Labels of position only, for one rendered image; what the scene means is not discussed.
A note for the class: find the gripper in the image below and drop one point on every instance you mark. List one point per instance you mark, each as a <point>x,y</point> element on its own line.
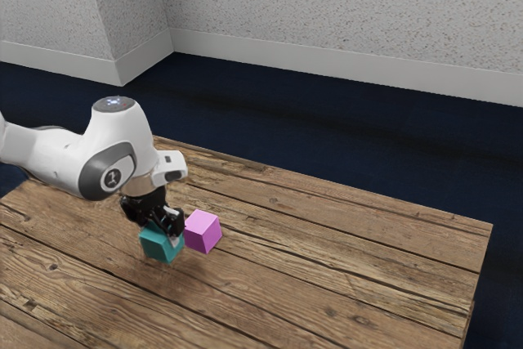
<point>139,205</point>

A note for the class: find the teal block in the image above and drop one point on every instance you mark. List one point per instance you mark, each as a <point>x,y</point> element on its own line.
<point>157,246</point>

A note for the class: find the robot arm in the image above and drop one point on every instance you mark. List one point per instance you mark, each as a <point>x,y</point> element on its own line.
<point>49,157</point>

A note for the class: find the pink block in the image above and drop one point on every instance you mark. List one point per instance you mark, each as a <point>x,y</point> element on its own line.
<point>202,230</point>

